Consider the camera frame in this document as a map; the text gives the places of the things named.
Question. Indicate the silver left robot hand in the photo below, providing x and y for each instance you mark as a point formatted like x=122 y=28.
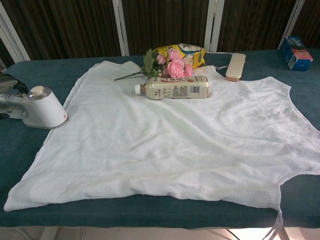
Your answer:
x=12 y=83

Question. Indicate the white handheld steam iron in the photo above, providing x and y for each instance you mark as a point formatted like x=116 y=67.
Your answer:
x=47 y=110

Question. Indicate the white sleeveless garment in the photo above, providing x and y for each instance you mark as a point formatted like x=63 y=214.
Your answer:
x=160 y=140

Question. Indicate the brown folding screen white frames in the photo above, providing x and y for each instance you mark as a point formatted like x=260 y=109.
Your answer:
x=162 y=22

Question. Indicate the beige milk tea bottle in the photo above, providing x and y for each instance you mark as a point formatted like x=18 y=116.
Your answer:
x=175 y=88

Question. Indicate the pink artificial flower bouquet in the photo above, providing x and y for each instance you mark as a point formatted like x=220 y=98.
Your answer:
x=176 y=67

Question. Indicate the yellow snack bag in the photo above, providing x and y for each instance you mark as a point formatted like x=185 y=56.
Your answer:
x=196 y=56

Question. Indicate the beige rectangular case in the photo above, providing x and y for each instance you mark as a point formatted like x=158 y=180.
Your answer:
x=236 y=66

